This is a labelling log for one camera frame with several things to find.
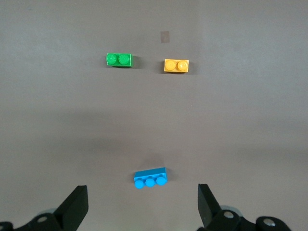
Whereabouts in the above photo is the green two-stud block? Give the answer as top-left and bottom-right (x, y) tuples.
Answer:
(106, 52), (134, 68)

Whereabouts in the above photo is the yellow two-stud block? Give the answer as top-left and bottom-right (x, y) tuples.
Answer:
(164, 58), (190, 74)

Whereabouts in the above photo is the blue three-stud block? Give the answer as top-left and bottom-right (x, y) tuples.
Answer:
(133, 167), (168, 191)

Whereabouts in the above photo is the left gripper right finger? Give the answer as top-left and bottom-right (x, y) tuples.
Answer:
(196, 183), (294, 231)

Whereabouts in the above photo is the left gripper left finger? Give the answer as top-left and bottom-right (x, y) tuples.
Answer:
(0, 184), (89, 231)

